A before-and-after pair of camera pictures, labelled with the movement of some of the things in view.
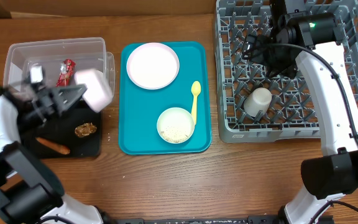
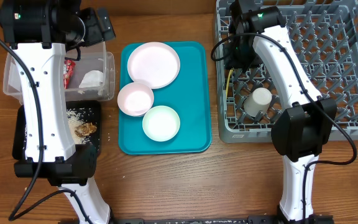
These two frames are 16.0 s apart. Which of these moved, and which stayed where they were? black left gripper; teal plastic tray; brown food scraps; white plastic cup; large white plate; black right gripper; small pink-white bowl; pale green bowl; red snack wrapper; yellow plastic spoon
Moved: yellow plastic spoon; black left gripper; small pink-white bowl; black right gripper; pale green bowl
Stayed: white plastic cup; red snack wrapper; teal plastic tray; brown food scraps; large white plate
